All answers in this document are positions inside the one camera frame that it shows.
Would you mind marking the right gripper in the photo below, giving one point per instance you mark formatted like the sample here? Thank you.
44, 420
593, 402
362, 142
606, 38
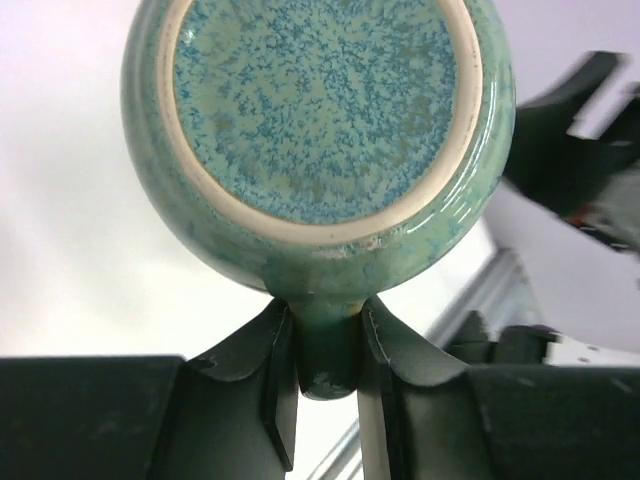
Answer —
589, 184

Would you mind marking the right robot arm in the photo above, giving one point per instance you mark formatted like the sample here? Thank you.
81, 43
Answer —
536, 344

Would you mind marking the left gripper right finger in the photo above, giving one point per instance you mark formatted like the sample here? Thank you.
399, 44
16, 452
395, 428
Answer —
424, 414

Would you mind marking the aluminium mounting rail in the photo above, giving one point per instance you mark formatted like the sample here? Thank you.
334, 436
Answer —
499, 296

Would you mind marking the teal speckled ceramic mug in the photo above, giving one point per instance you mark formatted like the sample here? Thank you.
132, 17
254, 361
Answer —
319, 151

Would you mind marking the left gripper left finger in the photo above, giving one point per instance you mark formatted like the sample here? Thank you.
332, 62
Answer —
229, 413

